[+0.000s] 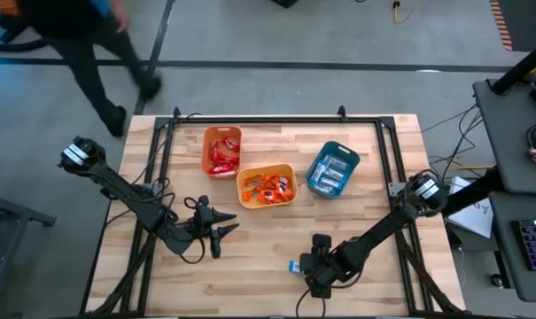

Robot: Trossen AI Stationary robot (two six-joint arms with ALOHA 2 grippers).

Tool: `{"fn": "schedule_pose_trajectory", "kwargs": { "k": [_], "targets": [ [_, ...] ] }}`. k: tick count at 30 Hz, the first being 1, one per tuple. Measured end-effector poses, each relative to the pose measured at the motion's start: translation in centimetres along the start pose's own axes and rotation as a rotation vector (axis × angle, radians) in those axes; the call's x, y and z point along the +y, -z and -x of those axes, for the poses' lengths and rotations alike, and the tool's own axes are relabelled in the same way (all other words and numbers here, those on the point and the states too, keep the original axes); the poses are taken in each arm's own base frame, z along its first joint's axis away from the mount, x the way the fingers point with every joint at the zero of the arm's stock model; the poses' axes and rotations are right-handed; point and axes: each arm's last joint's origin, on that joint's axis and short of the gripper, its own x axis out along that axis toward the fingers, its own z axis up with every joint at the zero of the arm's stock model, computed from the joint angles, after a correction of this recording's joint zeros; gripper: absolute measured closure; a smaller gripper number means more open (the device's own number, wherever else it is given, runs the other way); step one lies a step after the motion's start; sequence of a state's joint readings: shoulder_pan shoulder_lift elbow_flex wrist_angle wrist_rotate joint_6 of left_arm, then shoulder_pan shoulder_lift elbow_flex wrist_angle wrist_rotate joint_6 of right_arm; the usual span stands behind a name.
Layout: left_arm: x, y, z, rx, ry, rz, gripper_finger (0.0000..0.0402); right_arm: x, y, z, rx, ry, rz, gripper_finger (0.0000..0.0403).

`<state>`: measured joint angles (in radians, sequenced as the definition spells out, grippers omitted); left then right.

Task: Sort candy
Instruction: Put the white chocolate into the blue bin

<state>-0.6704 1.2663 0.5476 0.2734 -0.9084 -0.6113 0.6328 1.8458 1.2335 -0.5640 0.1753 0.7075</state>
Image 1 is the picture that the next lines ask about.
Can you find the black side table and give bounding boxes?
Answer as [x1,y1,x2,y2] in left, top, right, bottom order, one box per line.
[0,176,58,319]

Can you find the orange plastic bin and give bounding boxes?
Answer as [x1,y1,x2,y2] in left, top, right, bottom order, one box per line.
[200,125,244,181]

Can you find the grey desk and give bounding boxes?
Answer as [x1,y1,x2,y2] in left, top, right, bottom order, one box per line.
[488,191,536,305]
[472,78,536,196]

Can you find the yellow cable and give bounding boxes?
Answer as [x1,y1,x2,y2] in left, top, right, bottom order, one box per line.
[392,0,414,24]

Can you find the yellow plastic bin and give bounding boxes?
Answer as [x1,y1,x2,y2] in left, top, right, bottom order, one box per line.
[236,162,299,210]

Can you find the black pole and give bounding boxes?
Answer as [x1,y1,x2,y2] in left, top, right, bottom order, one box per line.
[490,37,536,97]

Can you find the white paper sheet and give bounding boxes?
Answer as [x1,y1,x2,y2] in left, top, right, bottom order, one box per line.
[446,175,495,240]

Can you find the black vacuum hose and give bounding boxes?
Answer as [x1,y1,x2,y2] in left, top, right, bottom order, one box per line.
[0,26,48,52]

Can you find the orange vacuum cleaner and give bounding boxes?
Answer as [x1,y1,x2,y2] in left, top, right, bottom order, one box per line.
[0,0,21,18]

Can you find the black aluminium table frame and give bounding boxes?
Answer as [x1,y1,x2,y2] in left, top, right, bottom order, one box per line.
[79,105,470,319]

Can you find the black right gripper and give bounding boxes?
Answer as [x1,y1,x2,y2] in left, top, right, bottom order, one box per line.
[299,233,344,299]

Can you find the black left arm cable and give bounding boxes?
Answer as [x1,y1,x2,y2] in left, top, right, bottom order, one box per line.
[129,113,202,187]

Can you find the walking person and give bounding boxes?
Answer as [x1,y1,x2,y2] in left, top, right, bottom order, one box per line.
[0,0,163,138]

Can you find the black floor cable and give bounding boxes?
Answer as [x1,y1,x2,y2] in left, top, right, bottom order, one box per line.
[420,102,497,178]

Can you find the teal plastic bin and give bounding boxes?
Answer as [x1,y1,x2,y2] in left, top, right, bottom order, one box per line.
[305,140,361,199]

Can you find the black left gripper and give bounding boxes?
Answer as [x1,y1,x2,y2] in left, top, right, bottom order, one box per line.
[191,195,241,260]

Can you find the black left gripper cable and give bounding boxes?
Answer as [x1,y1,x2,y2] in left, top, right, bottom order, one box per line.
[177,197,207,266]

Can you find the black desk leg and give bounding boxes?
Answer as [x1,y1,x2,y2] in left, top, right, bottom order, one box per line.
[442,167,501,219]

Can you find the black backlit keyboard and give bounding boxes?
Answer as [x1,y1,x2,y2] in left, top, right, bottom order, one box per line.
[512,219,536,272]

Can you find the dark mat striped edge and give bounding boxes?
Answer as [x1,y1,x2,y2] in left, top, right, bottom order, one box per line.
[488,0,536,53]

